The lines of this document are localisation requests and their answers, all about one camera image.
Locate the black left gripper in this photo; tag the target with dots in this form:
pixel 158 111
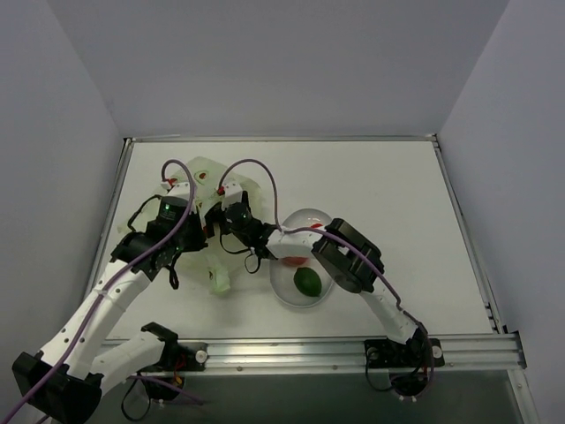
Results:
pixel 194 230

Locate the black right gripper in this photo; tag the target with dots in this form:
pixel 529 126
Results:
pixel 213 218

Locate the green avocado-print plastic bag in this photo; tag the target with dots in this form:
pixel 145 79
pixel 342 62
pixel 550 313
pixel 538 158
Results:
pixel 213 264

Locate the pink fake peach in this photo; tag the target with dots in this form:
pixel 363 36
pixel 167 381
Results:
pixel 295 261

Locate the green fake lime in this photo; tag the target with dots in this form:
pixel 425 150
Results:
pixel 308 282

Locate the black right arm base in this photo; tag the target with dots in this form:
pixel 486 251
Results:
pixel 410 367

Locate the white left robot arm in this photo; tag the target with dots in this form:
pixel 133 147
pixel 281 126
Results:
pixel 68 377

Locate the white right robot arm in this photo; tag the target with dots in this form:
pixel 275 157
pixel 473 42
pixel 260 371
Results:
pixel 352 261

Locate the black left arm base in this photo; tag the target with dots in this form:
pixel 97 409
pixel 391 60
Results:
pixel 172 369

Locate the white oval plate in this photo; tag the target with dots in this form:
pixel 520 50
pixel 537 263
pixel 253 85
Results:
pixel 281 276

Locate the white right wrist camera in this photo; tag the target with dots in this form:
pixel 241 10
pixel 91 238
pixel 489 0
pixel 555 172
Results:
pixel 230 192

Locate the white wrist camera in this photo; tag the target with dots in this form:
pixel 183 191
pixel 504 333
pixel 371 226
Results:
pixel 230 192
pixel 177 189

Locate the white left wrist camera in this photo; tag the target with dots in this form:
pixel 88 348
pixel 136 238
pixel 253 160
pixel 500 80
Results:
pixel 177 189

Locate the aluminium front rail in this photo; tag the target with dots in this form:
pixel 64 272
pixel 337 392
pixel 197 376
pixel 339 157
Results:
pixel 300 356

